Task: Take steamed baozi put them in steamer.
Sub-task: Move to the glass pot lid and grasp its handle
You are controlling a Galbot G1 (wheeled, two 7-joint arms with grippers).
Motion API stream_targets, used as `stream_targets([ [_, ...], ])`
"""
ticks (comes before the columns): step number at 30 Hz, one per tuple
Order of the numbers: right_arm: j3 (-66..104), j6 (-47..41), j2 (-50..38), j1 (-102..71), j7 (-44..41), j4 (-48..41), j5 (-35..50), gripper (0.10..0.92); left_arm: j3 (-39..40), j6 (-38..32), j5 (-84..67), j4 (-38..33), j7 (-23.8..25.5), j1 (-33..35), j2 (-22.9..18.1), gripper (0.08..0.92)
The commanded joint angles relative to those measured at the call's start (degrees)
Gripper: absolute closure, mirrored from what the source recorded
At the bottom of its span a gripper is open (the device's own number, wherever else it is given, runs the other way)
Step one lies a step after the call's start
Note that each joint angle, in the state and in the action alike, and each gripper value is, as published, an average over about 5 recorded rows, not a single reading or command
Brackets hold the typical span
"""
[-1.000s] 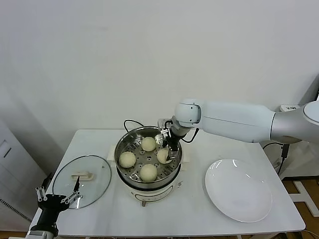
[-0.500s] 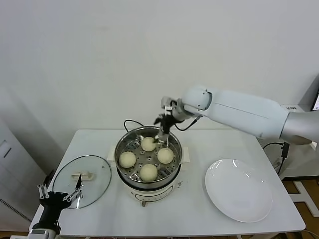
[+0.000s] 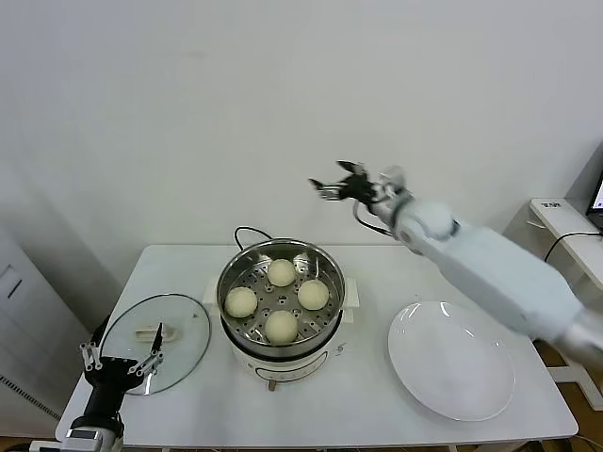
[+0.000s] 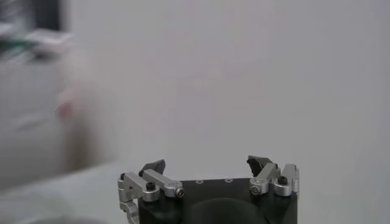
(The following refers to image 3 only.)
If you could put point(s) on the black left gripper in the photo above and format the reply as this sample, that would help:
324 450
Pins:
110 379

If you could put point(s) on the white steamed baozi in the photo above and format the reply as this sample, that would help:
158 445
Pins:
281 272
241 301
313 294
281 326

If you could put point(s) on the white electric cooking pot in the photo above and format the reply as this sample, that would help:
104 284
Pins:
292 372

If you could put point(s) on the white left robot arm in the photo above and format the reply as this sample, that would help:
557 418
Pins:
85 435

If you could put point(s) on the large white plate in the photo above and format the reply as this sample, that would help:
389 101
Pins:
447 362

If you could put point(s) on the stainless steel steamer basket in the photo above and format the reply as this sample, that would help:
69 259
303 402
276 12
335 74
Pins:
325 329

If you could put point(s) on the white side desk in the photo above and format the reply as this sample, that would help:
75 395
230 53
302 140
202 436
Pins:
565 219

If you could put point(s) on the white cabinet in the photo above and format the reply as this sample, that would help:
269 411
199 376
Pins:
28 306

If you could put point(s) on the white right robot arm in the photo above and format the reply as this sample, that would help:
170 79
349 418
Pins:
494 278

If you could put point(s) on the round glass pot lid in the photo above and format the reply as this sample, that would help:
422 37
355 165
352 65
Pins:
184 339

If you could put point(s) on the black laptop screen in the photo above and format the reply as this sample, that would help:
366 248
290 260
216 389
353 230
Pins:
596 202

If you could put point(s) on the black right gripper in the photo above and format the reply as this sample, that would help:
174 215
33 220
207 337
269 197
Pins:
359 187

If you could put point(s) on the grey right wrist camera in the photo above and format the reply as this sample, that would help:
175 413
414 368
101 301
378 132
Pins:
393 175

